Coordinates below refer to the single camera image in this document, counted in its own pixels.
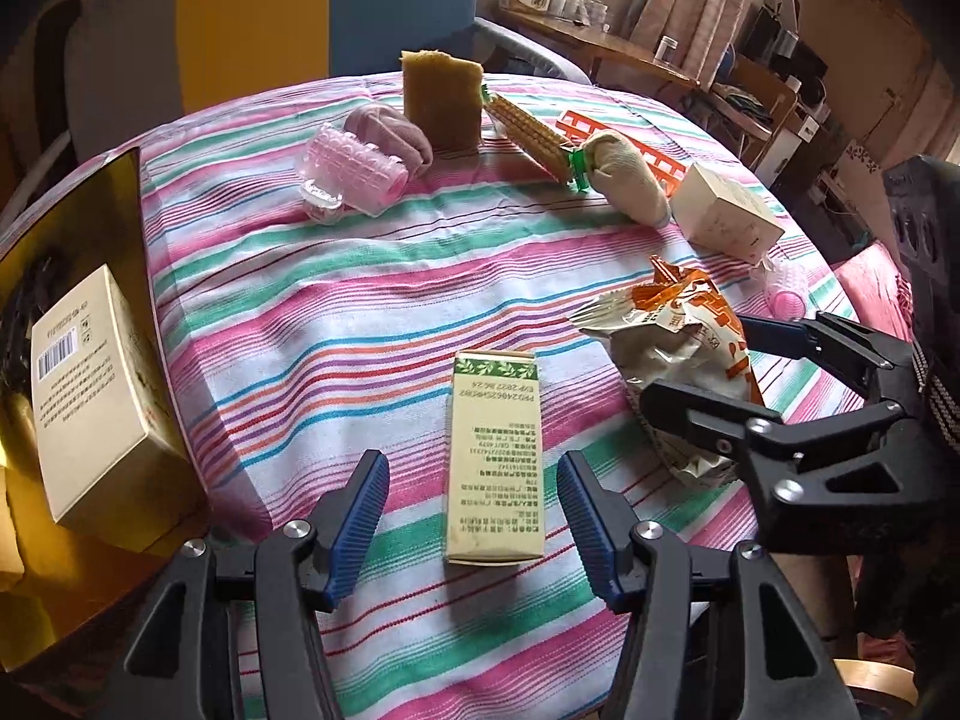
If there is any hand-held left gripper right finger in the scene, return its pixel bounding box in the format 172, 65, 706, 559
556, 450, 863, 720

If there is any toy corn cob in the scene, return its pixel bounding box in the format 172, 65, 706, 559
478, 86, 593, 194

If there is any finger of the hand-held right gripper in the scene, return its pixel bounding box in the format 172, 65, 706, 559
641, 379, 914, 554
737, 310, 914, 392

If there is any pink blanket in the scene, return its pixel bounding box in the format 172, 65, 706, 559
829, 240, 920, 338

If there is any grey yellow blue chair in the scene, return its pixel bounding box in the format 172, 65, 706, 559
0, 0, 593, 188

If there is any row of white cups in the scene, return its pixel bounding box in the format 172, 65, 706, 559
555, 0, 613, 28

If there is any yellow sponge block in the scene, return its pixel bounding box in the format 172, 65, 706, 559
400, 49, 485, 154

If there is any beige box with barcode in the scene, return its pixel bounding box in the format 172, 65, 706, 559
28, 264, 188, 533

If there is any striped tablecloth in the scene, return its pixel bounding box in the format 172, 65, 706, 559
0, 71, 863, 720

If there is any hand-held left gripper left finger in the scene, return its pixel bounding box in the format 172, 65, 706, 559
101, 448, 392, 720

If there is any orange plastic ladder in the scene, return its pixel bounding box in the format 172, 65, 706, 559
556, 109, 687, 197

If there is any green white carton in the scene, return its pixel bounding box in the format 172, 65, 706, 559
442, 350, 547, 565

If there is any beige sock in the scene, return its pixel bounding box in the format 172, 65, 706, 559
581, 129, 670, 227

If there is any pink knitted sock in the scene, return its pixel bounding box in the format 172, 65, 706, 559
343, 105, 434, 170

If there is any small pink hair roller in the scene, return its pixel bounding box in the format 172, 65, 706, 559
759, 255, 810, 320

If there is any large pink hair roller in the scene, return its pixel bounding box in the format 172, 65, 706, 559
302, 122, 410, 224

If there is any wooden side desk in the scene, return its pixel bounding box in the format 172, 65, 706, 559
499, 4, 722, 91

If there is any orange white snack bag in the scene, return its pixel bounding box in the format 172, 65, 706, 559
570, 255, 782, 485

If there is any person's right forearm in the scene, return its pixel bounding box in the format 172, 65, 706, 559
910, 337, 960, 458

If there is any white cardboard box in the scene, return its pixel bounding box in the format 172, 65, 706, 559
670, 163, 786, 265

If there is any gold tin box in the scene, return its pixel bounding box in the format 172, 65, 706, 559
0, 146, 211, 680

